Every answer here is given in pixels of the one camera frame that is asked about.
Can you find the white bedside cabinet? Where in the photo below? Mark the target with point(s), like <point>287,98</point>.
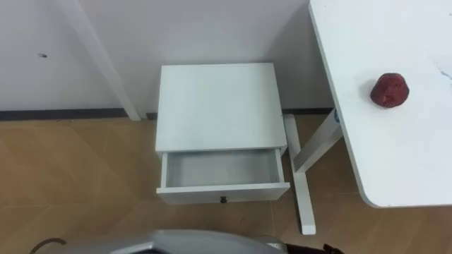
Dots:
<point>219,106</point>

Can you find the white slanted post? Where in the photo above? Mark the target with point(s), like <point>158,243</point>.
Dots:
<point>102,60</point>

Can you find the red apple soft toy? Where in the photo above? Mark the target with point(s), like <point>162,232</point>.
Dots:
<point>389,90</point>

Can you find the white desk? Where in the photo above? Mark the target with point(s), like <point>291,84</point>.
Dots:
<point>395,148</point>

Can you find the robot body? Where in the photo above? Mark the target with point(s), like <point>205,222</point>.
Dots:
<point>169,243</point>

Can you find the open white drawer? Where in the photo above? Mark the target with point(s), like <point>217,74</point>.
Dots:
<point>222,176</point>

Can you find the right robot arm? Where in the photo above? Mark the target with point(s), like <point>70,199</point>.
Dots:
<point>314,249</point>

